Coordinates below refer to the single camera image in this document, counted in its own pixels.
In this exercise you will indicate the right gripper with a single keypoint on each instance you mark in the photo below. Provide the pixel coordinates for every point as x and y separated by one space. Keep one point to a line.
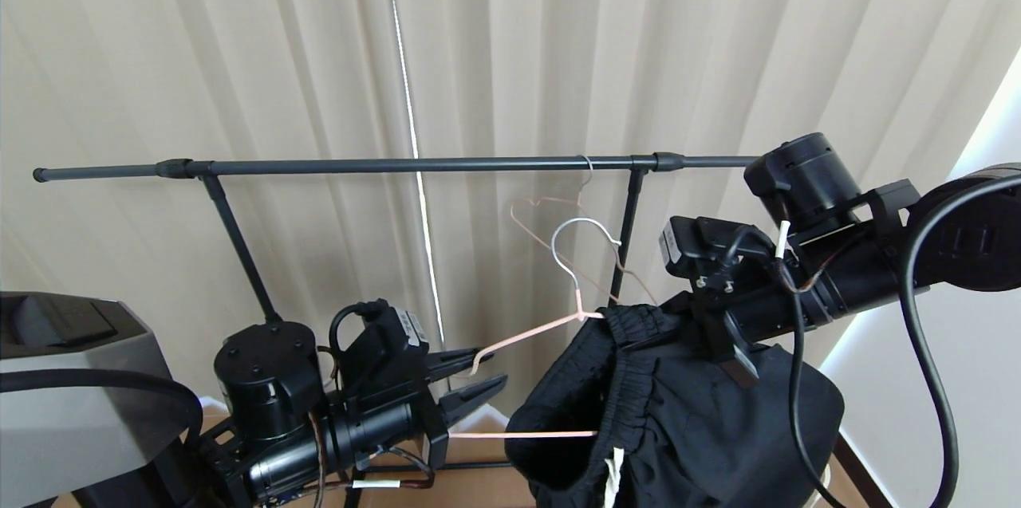
766 313

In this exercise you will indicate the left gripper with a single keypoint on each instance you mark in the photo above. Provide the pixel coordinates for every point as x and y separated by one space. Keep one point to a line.
375 432

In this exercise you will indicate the pink clothes hanger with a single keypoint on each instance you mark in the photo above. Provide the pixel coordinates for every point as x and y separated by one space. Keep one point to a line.
526 334
526 233

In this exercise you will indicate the black shorts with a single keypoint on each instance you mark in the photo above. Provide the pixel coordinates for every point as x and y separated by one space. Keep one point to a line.
702 428

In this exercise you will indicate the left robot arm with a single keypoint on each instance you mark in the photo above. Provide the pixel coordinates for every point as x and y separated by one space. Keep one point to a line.
80 396

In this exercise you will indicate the black clothes rack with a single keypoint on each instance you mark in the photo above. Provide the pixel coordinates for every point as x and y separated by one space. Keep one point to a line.
399 166

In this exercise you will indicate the beige curtain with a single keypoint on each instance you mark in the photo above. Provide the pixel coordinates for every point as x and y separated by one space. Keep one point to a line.
638 37

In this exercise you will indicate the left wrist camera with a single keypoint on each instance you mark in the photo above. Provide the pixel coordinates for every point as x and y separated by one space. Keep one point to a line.
383 348

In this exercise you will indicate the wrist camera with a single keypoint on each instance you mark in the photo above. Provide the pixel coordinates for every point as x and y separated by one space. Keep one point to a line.
383 348
702 245

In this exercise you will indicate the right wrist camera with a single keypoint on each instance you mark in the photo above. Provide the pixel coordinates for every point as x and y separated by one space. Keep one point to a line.
702 245

